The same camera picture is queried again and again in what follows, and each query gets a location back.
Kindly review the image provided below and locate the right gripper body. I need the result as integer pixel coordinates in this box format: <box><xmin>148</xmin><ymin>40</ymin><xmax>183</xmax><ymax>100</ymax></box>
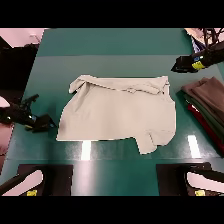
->
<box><xmin>171</xmin><ymin>54</ymin><xmax>198</xmax><ymax>74</ymax></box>

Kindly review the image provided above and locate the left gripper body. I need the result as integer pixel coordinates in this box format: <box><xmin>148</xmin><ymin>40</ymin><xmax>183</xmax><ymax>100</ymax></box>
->
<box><xmin>31</xmin><ymin>113</ymin><xmax>58</xmax><ymax>134</ymax></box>

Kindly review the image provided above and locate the cream shirt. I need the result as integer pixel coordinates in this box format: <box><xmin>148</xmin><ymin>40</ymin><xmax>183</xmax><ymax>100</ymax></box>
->
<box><xmin>55</xmin><ymin>74</ymin><xmax>178</xmax><ymax>156</ymax></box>

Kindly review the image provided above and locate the brown garment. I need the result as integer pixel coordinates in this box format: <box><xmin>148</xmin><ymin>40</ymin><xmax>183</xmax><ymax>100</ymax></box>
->
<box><xmin>181</xmin><ymin>76</ymin><xmax>224</xmax><ymax>123</ymax></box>

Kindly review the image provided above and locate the dark green garment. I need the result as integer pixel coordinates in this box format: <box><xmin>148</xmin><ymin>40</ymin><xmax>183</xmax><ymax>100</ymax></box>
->
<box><xmin>181</xmin><ymin>93</ymin><xmax>224</xmax><ymax>141</ymax></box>

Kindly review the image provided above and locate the red garment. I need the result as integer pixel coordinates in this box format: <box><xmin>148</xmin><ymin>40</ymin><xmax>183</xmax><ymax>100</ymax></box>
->
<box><xmin>186</xmin><ymin>103</ymin><xmax>224</xmax><ymax>154</ymax></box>

